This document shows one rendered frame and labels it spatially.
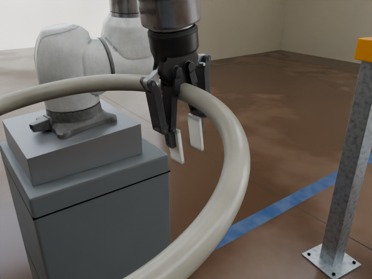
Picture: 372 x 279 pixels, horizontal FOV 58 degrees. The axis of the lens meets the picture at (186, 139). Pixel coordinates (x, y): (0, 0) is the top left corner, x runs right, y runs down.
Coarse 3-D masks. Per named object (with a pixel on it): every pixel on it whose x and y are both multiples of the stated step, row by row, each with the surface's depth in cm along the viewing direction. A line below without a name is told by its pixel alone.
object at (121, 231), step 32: (128, 160) 97; (160, 160) 99; (32, 192) 82; (64, 192) 84; (96, 192) 90; (128, 192) 96; (160, 192) 104; (32, 224) 86; (64, 224) 87; (96, 224) 93; (128, 224) 100; (160, 224) 108; (32, 256) 109; (64, 256) 91; (96, 256) 97; (128, 256) 105
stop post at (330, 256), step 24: (360, 48) 127; (360, 72) 131; (360, 96) 133; (360, 120) 135; (360, 144) 137; (360, 168) 143; (336, 192) 153; (336, 216) 156; (336, 240) 158; (336, 264) 165; (360, 264) 166
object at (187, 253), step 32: (0, 96) 57; (32, 96) 59; (64, 96) 62; (192, 96) 51; (224, 128) 42; (224, 160) 38; (224, 192) 32; (192, 224) 30; (224, 224) 30; (160, 256) 27; (192, 256) 27
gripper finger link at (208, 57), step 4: (204, 56) 56; (208, 56) 56; (204, 60) 56; (208, 60) 56; (208, 64) 56; (196, 68) 57; (200, 68) 57; (204, 68) 56; (208, 68) 57; (196, 72) 58; (200, 72) 57; (204, 72) 56; (208, 72) 57; (200, 76) 57; (204, 76) 57; (208, 76) 57; (200, 80) 58; (204, 80) 57; (208, 80) 58; (200, 84) 58; (204, 84) 57; (208, 84) 58; (200, 88) 59; (204, 88) 58; (208, 88) 58
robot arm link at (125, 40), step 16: (112, 0) 91; (128, 0) 90; (112, 16) 93; (128, 16) 92; (112, 32) 92; (128, 32) 92; (144, 32) 93; (112, 48) 93; (128, 48) 93; (144, 48) 95; (112, 64) 93; (128, 64) 95; (144, 64) 98
